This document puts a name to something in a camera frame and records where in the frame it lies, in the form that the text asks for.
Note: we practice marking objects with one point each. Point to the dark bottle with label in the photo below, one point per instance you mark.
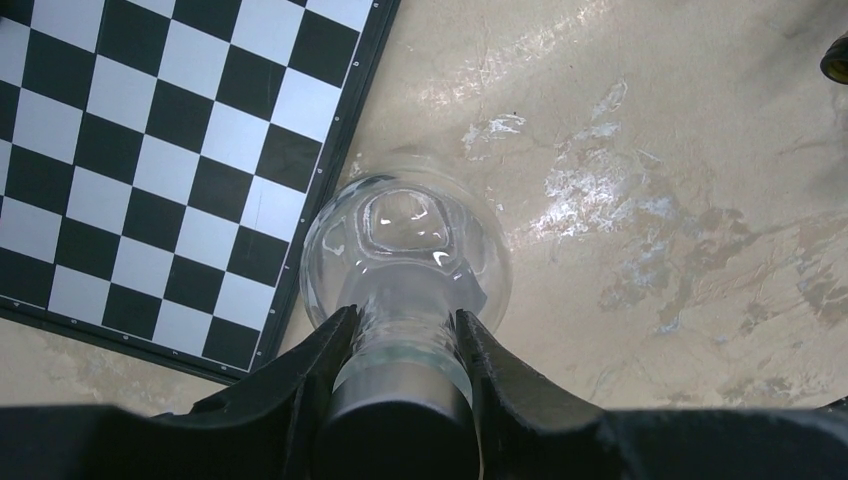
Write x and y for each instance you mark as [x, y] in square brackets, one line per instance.
[833, 64]

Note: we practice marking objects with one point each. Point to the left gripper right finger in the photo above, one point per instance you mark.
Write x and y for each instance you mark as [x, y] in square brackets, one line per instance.
[530, 428]

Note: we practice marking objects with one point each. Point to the black white chessboard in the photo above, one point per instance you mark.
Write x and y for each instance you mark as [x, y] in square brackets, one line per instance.
[161, 162]

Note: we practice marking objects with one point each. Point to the clear bottle silver cap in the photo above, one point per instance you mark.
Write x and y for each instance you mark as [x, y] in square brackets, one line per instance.
[408, 246]

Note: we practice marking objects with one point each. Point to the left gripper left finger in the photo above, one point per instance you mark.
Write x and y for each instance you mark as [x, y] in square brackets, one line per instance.
[261, 427]

